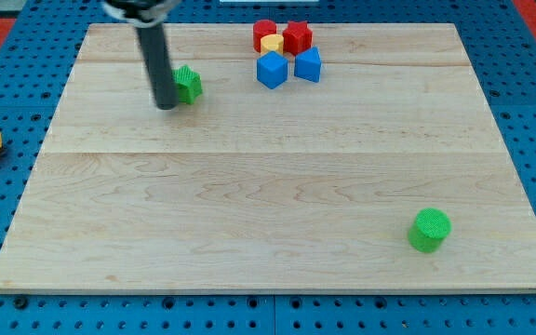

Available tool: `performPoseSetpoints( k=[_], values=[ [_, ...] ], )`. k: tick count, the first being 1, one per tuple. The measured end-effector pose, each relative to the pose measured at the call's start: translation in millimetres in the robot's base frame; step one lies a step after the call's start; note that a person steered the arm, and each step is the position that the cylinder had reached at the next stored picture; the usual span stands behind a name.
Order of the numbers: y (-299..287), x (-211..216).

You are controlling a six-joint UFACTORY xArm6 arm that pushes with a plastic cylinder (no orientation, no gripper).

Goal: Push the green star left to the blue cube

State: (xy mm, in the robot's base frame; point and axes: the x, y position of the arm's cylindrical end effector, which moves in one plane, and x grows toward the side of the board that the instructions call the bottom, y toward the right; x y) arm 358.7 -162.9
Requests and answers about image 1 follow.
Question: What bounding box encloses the green cylinder block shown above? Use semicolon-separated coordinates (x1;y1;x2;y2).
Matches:
408;208;452;253

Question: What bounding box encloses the blue cube block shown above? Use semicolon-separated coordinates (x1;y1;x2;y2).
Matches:
256;51;288;89

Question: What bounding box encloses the black and white rod mount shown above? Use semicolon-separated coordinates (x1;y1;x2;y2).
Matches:
101;0;181;27

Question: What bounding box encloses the red cylinder block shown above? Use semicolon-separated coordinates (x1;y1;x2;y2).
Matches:
252;19;277;52

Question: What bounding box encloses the red star block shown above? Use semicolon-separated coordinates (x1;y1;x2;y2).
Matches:
282;20;313;56

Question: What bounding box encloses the green star block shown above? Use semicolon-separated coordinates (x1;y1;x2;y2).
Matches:
173;65;203;104

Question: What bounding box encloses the blue triangular prism block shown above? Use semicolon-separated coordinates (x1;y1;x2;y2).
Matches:
294;47;322;83

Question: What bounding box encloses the wooden board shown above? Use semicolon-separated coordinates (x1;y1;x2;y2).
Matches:
0;23;536;295

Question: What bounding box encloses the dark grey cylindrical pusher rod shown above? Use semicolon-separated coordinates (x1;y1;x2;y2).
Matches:
136;23;179;110

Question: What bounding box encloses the yellow cylinder block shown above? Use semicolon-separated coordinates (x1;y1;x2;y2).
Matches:
260;33;284;56

